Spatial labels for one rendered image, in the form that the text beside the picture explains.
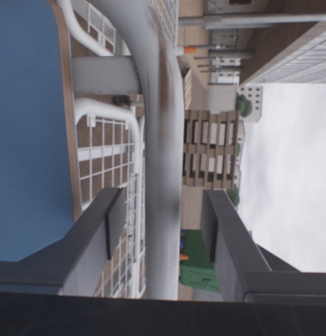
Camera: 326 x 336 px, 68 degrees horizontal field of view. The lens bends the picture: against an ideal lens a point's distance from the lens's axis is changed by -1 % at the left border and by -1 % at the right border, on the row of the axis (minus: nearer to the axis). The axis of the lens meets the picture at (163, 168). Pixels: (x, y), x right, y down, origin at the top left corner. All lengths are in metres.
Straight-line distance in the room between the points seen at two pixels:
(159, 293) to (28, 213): 0.10
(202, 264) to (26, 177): 5.70
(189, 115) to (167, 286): 3.77
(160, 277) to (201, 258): 5.76
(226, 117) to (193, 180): 1.10
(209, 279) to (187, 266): 0.59
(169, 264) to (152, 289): 0.02
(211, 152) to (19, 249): 3.73
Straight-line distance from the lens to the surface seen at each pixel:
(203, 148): 3.90
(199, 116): 3.84
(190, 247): 6.12
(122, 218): 0.16
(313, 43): 12.82
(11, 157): 0.18
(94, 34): 1.86
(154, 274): 0.17
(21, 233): 0.20
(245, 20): 5.18
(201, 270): 5.84
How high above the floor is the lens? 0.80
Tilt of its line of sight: 11 degrees down
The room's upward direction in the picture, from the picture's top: 94 degrees clockwise
